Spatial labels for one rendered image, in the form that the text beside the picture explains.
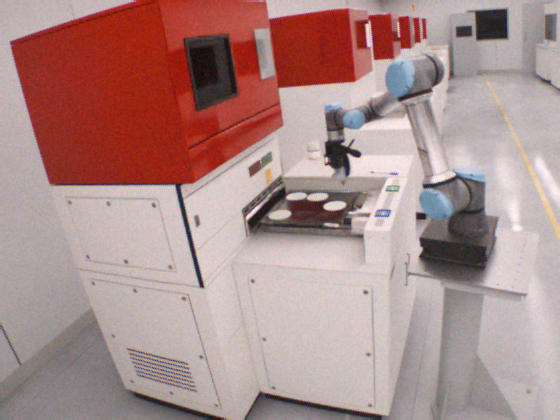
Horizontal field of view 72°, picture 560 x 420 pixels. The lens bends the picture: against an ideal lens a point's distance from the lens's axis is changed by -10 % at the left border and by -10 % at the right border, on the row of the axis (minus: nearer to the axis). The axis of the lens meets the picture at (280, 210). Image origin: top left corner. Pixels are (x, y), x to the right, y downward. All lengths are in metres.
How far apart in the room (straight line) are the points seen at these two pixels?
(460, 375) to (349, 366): 0.48
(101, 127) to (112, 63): 0.24
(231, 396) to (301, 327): 0.45
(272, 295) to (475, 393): 1.02
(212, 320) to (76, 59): 1.07
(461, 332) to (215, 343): 0.98
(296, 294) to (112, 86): 1.01
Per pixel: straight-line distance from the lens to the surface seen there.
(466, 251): 1.56
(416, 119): 1.41
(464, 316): 1.76
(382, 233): 1.52
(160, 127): 1.41
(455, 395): 2.06
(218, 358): 1.81
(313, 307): 1.69
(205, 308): 1.65
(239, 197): 1.77
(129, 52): 1.44
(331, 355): 1.83
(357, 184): 2.07
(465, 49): 14.05
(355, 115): 1.68
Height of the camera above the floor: 1.63
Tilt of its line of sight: 22 degrees down
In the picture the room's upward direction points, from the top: 8 degrees counter-clockwise
